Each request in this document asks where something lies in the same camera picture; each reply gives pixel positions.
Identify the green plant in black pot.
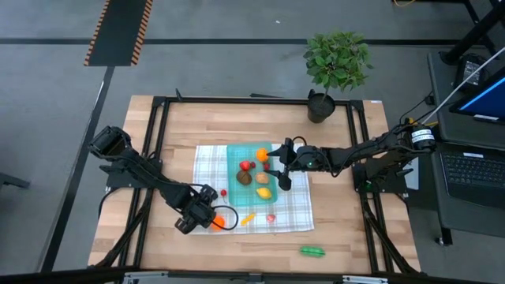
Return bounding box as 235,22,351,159
302,30,374,125

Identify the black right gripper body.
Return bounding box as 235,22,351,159
278,136,331,192

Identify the grey desk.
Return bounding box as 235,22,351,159
427,50,505,246

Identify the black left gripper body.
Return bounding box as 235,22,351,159
173,183,219,236

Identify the black desk leg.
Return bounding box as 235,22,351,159
440,0,505,66

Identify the computer keyboard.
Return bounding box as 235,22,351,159
437,151,505,210

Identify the yellow power plug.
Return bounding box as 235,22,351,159
406,117,439,131

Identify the black floor tape strip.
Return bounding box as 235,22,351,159
39,65,116,273
0,37,462,46

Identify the black aluminium table frame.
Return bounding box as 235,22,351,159
88,88,422,277

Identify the black hazard-striped floor ramp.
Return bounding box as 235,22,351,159
83,0,154,67

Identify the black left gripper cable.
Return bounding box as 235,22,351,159
211,204,240,232

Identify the green toy pea pod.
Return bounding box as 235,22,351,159
299,245,327,259

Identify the thin white rod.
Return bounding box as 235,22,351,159
410,46,505,139

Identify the black power adapter white label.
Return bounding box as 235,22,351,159
453,53,489,91

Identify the monitor with blue screen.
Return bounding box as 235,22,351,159
449,66,505,125

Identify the black bar with silver brackets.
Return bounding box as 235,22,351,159
0,266,505,284

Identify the white checkered cloth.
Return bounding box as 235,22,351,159
191,144,316,236

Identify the grey chair leg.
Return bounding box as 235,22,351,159
0,172,32,190

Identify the teal translucent plastic container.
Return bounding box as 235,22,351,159
226,141,279,207

